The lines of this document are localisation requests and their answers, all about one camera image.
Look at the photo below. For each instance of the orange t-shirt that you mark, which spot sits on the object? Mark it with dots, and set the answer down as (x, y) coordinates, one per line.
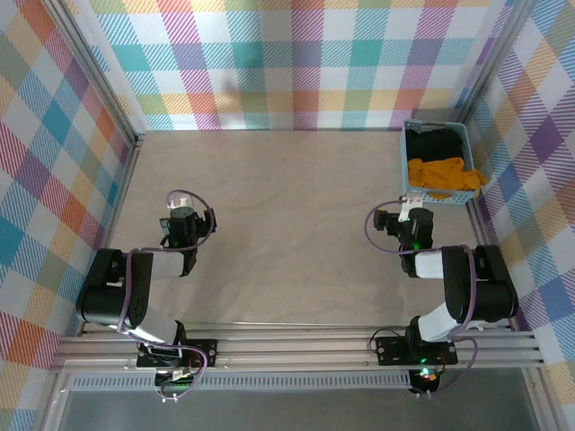
(440, 177)

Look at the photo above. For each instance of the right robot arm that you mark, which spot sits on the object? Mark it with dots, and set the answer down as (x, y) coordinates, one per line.
(485, 287)

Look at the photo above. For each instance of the light blue plastic basket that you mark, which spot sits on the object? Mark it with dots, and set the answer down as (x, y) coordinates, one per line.
(449, 197)

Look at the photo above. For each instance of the black t-shirt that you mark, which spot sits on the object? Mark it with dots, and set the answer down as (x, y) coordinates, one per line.
(431, 143)

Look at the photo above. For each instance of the grey lower shelf panel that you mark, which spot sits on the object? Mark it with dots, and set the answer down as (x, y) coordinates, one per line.
(292, 410)

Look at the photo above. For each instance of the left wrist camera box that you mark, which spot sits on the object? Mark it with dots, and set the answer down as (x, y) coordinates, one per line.
(182, 210)

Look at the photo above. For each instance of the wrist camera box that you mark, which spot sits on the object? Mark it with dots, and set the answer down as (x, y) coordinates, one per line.
(411, 204)
(182, 210)

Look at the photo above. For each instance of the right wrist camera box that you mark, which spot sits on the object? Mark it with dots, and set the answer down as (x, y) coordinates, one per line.
(411, 204)

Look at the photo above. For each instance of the aluminium side rail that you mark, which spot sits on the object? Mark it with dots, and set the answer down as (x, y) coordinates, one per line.
(113, 224)
(480, 224)

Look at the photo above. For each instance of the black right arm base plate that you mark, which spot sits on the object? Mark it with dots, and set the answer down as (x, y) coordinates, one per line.
(391, 352)

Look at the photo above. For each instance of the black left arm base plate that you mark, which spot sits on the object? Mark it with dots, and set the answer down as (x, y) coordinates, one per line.
(204, 350)

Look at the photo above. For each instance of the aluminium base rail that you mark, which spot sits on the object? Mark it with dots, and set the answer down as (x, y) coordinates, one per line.
(292, 345)

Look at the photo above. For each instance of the aluminium frame post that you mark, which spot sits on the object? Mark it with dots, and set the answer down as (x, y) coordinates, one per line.
(496, 49)
(92, 67)

